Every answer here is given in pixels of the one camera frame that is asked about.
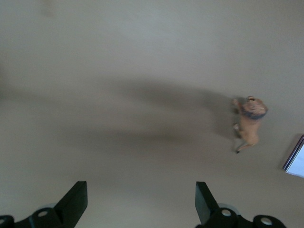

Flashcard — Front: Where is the purple smartphone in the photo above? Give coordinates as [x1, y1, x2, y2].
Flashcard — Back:
[282, 134, 304, 179]

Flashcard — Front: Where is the tan toy dog figurine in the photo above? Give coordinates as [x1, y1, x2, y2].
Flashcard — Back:
[232, 95, 268, 154]

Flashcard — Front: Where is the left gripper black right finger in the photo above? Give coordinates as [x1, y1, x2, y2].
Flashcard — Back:
[195, 181, 285, 228]

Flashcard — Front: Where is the brown table cover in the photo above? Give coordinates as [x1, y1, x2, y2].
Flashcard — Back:
[0, 0, 304, 228]

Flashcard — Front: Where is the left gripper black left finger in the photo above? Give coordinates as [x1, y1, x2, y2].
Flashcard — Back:
[0, 180, 88, 228]

